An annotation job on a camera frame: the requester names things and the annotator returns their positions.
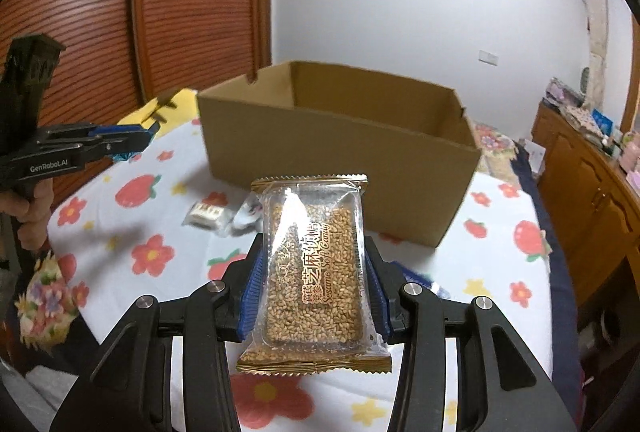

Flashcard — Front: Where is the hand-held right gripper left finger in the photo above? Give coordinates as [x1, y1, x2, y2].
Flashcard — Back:
[50, 232, 266, 432]

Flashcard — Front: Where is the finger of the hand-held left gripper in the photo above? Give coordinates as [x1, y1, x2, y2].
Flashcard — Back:
[42, 122, 161, 144]
[37, 137, 152, 161]

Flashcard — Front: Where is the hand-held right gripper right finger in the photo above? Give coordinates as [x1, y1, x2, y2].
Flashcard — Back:
[364, 236, 562, 432]

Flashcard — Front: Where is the clear gold sesame candy packet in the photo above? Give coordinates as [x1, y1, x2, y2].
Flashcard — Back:
[236, 173, 394, 376]

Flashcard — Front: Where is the white red snack packet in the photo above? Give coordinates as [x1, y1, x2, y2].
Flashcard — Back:
[227, 192, 266, 239]

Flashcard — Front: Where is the small white candy packet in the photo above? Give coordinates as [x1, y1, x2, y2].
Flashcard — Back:
[182, 202, 227, 231]

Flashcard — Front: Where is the brown cardboard box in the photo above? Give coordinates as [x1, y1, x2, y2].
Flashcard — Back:
[196, 60, 482, 249]

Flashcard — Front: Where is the person's left hand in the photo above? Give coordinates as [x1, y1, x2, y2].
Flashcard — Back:
[0, 179, 55, 257]

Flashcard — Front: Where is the yellow plush toy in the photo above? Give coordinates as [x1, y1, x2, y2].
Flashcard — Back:
[122, 88, 202, 136]

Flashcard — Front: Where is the strawberry printed cloth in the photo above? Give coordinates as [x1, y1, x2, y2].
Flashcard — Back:
[47, 114, 558, 432]

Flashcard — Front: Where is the brown louvered wardrobe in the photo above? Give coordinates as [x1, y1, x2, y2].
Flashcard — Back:
[0, 0, 275, 207]

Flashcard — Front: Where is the dark blue bed sheet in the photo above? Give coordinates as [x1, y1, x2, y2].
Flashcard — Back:
[510, 139, 588, 413]

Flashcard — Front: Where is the white paper bag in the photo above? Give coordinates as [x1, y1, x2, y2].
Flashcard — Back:
[522, 139, 547, 179]

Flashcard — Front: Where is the wooden cabinet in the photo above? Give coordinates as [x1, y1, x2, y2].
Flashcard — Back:
[530, 100, 640, 317]

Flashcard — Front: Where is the folded patterned cloth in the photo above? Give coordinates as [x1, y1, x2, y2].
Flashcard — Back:
[560, 104, 602, 133]

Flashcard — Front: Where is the stack of pale cloths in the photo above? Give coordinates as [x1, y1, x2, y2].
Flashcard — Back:
[545, 79, 584, 106]

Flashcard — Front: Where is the blue box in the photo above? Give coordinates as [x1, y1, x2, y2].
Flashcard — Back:
[592, 109, 617, 133]

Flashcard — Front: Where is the pink thermos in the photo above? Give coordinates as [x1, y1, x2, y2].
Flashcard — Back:
[620, 129, 640, 173]

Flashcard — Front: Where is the beige patterned curtain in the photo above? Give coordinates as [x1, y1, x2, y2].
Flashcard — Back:
[570, 0, 610, 113]

